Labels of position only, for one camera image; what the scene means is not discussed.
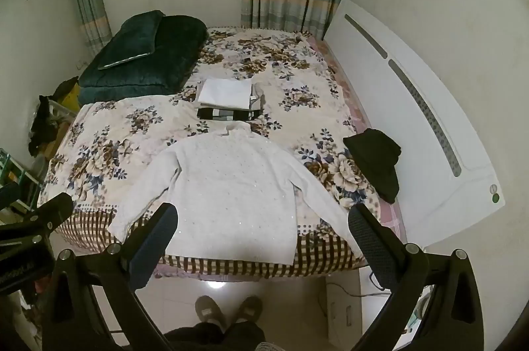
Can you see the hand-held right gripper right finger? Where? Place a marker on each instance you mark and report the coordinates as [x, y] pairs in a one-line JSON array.
[[372, 247]]

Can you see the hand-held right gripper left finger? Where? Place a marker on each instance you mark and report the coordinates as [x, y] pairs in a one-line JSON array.
[[153, 243]]

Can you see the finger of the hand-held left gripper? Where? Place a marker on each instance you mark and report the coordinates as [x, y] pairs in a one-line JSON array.
[[10, 193], [53, 210]]

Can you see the white towel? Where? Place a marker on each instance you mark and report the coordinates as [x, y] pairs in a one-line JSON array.
[[235, 190]]

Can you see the hanging black clothes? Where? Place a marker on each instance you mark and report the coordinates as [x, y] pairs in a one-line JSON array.
[[41, 123]]

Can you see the green box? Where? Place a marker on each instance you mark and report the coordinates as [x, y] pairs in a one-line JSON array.
[[6, 169]]

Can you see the pink mattress pad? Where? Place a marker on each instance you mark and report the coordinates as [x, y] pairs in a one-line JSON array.
[[393, 216]]

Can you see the white floor box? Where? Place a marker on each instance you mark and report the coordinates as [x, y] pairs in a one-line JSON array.
[[335, 303]]

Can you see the grey slipper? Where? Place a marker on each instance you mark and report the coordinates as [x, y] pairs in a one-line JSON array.
[[208, 311], [248, 309]]

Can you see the white appliance panel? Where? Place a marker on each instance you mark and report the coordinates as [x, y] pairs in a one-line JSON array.
[[413, 152]]

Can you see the person's dark fuzzy clothing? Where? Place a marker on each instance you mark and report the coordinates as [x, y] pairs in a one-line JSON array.
[[215, 336]]

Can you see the yellow bag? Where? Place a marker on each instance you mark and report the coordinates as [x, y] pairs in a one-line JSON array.
[[72, 98]]

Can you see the green round sticker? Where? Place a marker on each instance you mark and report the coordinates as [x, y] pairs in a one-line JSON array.
[[495, 198]]

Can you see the white round sticker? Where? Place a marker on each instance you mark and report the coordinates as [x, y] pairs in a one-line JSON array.
[[493, 189]]

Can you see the folded black checked garment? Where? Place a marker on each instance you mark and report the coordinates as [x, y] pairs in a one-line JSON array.
[[223, 114]]

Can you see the folded white cloth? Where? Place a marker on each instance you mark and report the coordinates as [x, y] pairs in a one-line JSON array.
[[225, 93]]

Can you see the dark green pillow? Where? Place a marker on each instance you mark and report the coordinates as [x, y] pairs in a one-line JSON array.
[[128, 41]]

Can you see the dark green quilt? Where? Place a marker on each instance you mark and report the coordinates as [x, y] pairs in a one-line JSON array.
[[173, 49]]

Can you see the floral bed sheet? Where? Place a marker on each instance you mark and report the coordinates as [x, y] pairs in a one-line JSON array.
[[289, 57]]

